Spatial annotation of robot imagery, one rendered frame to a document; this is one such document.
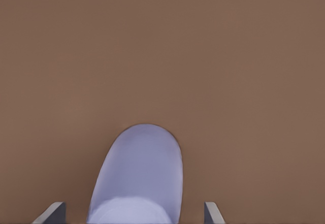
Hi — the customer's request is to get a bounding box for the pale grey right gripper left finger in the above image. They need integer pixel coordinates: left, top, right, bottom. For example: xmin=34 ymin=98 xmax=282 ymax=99
xmin=31 ymin=201 xmax=67 ymax=224

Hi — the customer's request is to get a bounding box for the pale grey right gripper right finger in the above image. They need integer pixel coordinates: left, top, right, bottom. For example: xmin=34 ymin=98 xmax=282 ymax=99
xmin=204 ymin=201 xmax=226 ymax=224

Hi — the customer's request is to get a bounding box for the light purple slipper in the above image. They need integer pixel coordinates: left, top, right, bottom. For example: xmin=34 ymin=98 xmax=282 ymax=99
xmin=86 ymin=123 xmax=184 ymax=224

